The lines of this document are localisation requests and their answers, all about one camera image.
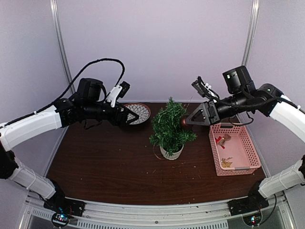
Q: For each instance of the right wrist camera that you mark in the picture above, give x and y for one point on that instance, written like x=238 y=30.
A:
x=204 y=89

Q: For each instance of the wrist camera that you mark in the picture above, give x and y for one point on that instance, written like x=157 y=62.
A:
x=204 y=89
x=118 y=91

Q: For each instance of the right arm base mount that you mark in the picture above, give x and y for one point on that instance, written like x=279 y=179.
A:
x=246 y=205

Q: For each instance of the gold star ornament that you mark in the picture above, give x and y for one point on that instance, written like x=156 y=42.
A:
x=226 y=164

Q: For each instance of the left aluminium frame post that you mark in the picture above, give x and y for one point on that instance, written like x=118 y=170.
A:
x=60 y=41

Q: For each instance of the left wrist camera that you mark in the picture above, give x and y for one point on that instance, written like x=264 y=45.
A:
x=118 y=91

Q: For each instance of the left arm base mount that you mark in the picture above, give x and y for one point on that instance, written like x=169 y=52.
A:
x=69 y=207

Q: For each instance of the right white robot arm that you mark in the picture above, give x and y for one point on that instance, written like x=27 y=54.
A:
x=269 y=101

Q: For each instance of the small green christmas tree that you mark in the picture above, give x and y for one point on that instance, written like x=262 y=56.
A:
x=168 y=134

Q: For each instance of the red bauble ornament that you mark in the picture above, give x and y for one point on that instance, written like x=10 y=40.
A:
x=183 y=123

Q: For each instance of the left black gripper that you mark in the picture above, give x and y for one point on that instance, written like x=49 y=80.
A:
x=115 y=121

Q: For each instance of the pink plastic basket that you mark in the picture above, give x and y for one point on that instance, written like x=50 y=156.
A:
x=239 y=150

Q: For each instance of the aluminium frame post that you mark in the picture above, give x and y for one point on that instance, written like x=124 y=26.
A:
x=249 y=35
x=60 y=41

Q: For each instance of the patterned ceramic plate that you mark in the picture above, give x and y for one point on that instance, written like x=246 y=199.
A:
x=141 y=110

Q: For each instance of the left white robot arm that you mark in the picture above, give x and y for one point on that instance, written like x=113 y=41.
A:
x=60 y=114

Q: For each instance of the red burlap bow ornament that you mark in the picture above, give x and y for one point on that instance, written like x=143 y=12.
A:
x=221 y=140

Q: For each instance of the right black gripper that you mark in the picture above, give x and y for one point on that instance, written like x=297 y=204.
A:
x=211 y=117

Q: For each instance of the right aluminium frame post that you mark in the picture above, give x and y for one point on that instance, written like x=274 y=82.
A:
x=249 y=35

